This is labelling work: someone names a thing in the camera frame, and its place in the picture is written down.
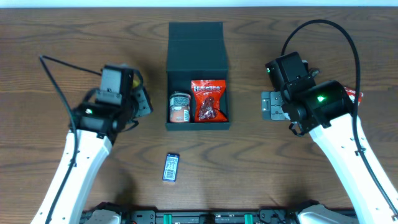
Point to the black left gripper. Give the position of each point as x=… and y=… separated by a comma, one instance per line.
x=143, y=101

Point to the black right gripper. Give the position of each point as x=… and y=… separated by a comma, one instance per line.
x=273, y=106

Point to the red Pringles can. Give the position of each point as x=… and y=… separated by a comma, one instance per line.
x=179, y=107

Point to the red Hacks candy bag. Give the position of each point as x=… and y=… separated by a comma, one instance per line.
x=207, y=95

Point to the black gift box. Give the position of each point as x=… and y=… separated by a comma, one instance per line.
x=196, y=51

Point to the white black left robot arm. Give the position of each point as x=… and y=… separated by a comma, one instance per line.
x=82, y=158

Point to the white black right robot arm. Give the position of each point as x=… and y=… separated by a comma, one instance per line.
x=328, y=115

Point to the red Hello Panda pack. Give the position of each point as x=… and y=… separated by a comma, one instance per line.
x=352, y=93

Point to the yellow Mentos candy bottle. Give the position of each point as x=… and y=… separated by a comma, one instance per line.
x=135, y=83

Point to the small black clip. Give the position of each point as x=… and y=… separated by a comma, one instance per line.
x=314, y=72

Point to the blue white small box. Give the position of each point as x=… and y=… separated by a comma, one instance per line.
x=171, y=167

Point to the black rail with green clips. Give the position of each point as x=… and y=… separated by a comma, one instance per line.
x=308, y=212

